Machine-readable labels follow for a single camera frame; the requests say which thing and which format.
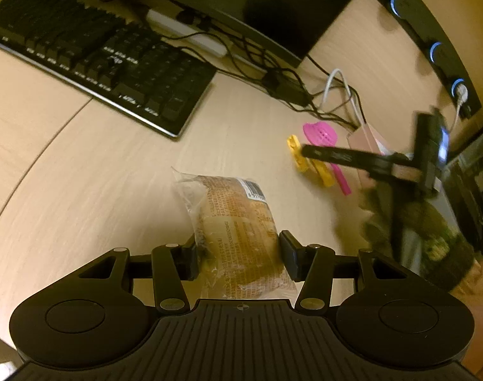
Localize pink plastic strainer scoop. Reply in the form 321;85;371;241
302;122;352;196

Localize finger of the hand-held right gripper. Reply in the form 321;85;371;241
300;143;389;173

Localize black panel with blue lights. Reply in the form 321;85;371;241
364;0;483;112

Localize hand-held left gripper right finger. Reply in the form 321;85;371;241
278;230;409;312

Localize black keyboard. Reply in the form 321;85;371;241
0;0;218;140

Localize black power adapter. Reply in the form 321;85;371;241
262;70;310;106

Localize bread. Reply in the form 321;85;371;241
171;166;298;301

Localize black cable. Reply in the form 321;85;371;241
162;8;282;88
283;53;363;130

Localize black monitor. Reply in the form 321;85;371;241
58;0;376;69

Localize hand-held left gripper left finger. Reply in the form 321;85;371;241
78;242;198;312

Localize white looped cable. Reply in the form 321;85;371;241
318;69;370;130

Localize pink cardboard box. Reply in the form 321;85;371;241
346;123;401;191

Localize white power strip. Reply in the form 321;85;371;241
145;7;229;58

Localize short white plug cable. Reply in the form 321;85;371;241
448;86;471;132

